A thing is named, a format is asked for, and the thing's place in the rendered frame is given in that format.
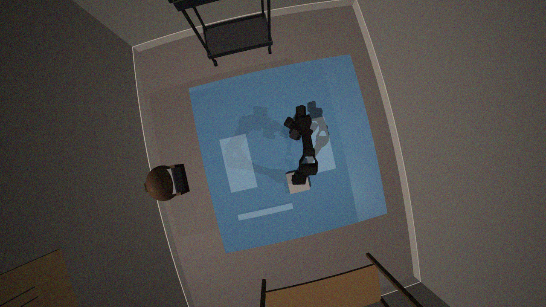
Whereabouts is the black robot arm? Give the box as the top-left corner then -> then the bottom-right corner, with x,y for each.
289,105 -> 318,185

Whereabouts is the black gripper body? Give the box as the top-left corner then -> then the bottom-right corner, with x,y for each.
284,117 -> 313,135

